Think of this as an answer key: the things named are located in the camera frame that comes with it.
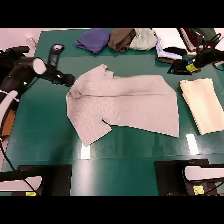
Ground purple garment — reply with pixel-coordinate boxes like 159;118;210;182
75;28;111;55

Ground pale grey garment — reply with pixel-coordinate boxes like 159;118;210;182
128;28;159;51

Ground brown garment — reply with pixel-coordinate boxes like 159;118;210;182
107;28;137;54

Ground pale pink T-shirt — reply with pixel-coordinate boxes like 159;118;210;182
65;63;181;148

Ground dark red garment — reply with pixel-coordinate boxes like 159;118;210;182
178;28;202;53

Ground black cable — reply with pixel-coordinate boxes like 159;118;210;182
0;139;40;197

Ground white garment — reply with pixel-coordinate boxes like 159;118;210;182
154;28;188;61

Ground cream folded garment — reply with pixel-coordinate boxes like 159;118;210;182
179;77;224;136

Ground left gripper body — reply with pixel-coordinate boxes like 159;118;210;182
46;68;77;88

